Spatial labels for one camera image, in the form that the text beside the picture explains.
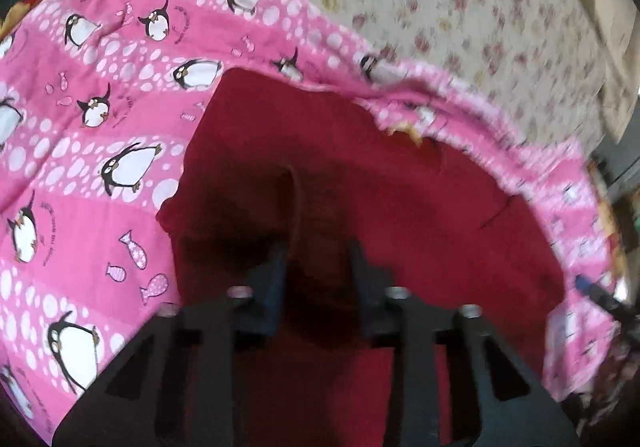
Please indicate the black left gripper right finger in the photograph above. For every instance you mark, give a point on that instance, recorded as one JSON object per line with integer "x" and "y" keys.
{"x": 455, "y": 381}

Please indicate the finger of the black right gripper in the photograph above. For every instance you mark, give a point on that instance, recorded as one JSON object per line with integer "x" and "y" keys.
{"x": 620, "y": 311}

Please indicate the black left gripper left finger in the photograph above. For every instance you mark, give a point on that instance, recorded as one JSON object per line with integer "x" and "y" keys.
{"x": 171, "y": 384}

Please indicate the dark red small garment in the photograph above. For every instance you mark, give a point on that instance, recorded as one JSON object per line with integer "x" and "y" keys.
{"x": 273, "y": 167}

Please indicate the pink penguin print blanket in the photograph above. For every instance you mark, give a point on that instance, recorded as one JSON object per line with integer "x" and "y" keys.
{"x": 99, "y": 102}

